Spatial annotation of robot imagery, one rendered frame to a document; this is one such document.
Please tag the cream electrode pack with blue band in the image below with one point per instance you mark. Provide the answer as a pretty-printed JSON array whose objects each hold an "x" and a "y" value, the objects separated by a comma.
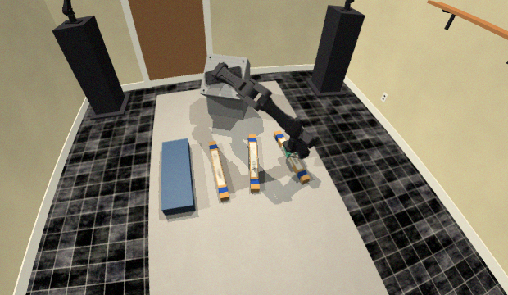
[{"x": 219, "y": 175}]

